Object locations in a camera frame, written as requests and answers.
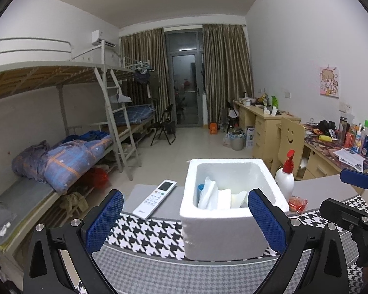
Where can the white wall socket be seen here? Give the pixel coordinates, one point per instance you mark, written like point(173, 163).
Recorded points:
point(345, 107)

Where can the black headphones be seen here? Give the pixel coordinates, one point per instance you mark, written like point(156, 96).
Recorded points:
point(327, 125)

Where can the row of toiletry bottles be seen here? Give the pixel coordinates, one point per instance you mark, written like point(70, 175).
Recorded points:
point(360, 137)

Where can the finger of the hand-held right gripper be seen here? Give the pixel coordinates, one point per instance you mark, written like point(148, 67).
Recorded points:
point(340, 213)
point(357, 179)

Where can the black folding chair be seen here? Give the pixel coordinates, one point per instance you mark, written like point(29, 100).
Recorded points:
point(164, 127)

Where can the wooden desk with printed cover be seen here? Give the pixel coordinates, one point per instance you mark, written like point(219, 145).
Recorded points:
point(322, 159)

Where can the glass balcony door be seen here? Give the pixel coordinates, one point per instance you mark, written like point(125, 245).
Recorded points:
point(185, 79)

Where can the white metal bunk bed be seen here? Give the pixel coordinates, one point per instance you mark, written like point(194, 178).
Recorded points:
point(49, 73)
point(141, 67)

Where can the white wall switch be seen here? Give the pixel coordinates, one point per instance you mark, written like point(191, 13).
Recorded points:
point(287, 94)

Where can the beige clothes pile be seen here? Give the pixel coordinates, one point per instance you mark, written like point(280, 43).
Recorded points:
point(73, 202)

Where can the blue bedding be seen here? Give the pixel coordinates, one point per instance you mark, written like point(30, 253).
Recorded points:
point(135, 113)

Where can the red plastic bag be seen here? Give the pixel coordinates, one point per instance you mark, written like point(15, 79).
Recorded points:
point(95, 177)

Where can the dark hanging clothes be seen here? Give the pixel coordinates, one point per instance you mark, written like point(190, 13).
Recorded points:
point(142, 75)

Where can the houndstooth tablecloth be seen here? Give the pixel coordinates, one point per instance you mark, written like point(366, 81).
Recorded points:
point(153, 242)

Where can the wooden smiley chair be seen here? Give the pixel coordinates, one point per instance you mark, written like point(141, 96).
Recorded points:
point(289, 141)

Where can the wooden desk with drawers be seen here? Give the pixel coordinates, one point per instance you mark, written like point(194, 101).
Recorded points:
point(260, 128)

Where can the white remote control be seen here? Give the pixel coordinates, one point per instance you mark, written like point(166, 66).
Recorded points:
point(155, 199)

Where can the printed paper sheets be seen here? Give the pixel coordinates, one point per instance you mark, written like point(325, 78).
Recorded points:
point(349, 159)

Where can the grey mattress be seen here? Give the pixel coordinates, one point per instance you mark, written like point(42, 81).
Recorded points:
point(21, 199)

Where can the red snack packet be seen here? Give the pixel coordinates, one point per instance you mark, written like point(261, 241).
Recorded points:
point(298, 204)

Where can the orange floor container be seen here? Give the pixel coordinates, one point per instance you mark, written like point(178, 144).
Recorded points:
point(213, 128)

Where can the purple grey quilt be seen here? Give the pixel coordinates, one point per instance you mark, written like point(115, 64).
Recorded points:
point(30, 162)

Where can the white pump lotion bottle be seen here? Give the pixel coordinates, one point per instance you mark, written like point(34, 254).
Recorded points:
point(284, 180)

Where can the white tissue paper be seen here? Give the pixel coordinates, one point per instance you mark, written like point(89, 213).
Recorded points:
point(224, 199)

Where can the cartoon wall poster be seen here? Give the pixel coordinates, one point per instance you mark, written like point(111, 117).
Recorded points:
point(329, 81)

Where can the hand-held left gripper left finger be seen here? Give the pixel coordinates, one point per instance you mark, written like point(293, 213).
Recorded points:
point(105, 220)

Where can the white carton box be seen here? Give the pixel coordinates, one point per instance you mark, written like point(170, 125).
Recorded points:
point(250, 137)

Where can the blue plaid quilt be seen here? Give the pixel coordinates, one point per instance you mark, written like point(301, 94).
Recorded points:
point(76, 159)

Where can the white air conditioner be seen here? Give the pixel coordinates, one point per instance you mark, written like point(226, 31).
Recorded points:
point(102, 38)

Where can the yellow desk item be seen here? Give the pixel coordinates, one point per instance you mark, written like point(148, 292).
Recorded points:
point(325, 138)

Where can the white folded tissue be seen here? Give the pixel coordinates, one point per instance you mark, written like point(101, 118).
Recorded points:
point(239, 199)

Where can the green bottle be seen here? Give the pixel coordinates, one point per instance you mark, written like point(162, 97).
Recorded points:
point(274, 101)

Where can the brown curtain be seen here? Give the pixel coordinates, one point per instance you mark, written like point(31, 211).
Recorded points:
point(227, 73)
point(144, 61)

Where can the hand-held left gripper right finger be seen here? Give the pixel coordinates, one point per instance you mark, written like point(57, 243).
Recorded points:
point(266, 220)

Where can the grey waste bin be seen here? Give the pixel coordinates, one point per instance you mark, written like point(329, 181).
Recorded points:
point(237, 142)

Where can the white foam box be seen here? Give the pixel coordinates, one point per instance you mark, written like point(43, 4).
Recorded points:
point(227, 232)

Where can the blue face mask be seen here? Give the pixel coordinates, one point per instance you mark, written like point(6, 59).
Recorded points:
point(207, 193)

